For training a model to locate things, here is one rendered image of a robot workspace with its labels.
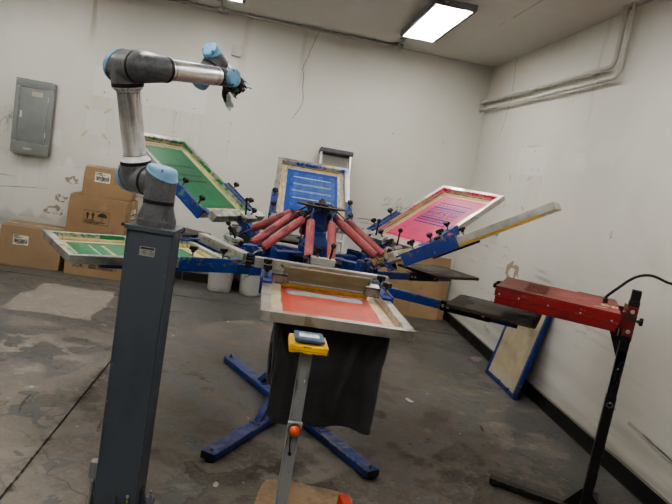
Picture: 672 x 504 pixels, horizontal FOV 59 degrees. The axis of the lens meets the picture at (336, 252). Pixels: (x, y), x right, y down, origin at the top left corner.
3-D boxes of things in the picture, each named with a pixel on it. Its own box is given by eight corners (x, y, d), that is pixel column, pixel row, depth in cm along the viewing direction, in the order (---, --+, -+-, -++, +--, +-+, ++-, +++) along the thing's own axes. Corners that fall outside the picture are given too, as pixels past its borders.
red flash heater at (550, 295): (619, 321, 314) (625, 299, 312) (624, 338, 272) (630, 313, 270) (504, 294, 337) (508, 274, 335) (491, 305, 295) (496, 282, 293)
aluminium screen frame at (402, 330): (414, 341, 220) (416, 332, 220) (258, 320, 213) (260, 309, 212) (377, 294, 298) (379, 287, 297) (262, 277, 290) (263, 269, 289)
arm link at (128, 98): (139, 199, 226) (124, 49, 207) (114, 193, 234) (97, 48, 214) (163, 193, 236) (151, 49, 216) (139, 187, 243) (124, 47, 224)
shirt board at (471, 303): (539, 327, 327) (542, 313, 326) (532, 341, 291) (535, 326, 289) (323, 273, 378) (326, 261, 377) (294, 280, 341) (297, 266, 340)
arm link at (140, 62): (147, 49, 202) (243, 64, 242) (126, 47, 207) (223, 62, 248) (146, 84, 205) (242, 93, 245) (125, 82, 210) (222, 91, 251)
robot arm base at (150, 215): (130, 224, 220) (133, 197, 219) (141, 220, 235) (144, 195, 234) (171, 230, 221) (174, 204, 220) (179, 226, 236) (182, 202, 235)
